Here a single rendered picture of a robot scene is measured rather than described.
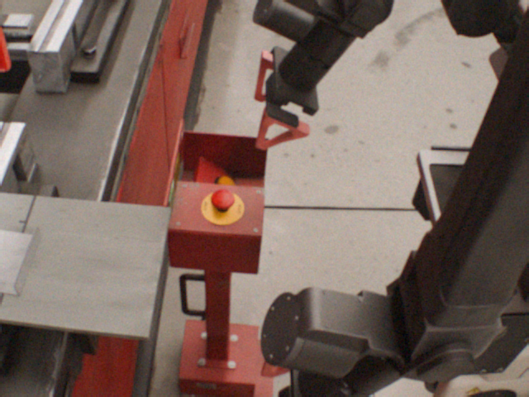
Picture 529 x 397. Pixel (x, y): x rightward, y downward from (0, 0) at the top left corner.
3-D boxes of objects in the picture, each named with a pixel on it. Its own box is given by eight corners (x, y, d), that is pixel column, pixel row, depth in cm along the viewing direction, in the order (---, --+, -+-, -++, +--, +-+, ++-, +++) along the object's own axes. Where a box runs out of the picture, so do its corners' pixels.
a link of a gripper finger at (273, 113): (237, 151, 83) (274, 105, 77) (237, 114, 88) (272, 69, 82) (281, 168, 86) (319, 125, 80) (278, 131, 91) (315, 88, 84)
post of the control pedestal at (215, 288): (227, 361, 158) (231, 240, 116) (207, 359, 158) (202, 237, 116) (229, 342, 161) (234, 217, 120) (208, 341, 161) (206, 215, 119)
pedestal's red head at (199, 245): (258, 275, 112) (264, 214, 98) (169, 268, 111) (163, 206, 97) (264, 190, 124) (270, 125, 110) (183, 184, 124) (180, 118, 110)
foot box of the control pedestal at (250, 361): (272, 407, 163) (275, 390, 153) (179, 399, 162) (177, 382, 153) (275, 341, 175) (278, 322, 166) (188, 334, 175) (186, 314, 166)
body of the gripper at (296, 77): (269, 102, 79) (301, 62, 74) (267, 53, 86) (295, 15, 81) (312, 120, 82) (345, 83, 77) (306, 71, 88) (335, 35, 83)
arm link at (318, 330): (486, 362, 42) (463, 263, 47) (362, 334, 37) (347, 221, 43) (380, 418, 50) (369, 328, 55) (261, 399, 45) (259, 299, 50)
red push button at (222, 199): (233, 220, 105) (234, 207, 102) (209, 218, 105) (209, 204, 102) (235, 202, 107) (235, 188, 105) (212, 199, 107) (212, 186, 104)
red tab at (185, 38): (187, 59, 166) (186, 38, 161) (179, 59, 166) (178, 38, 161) (194, 27, 176) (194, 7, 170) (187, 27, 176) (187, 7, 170)
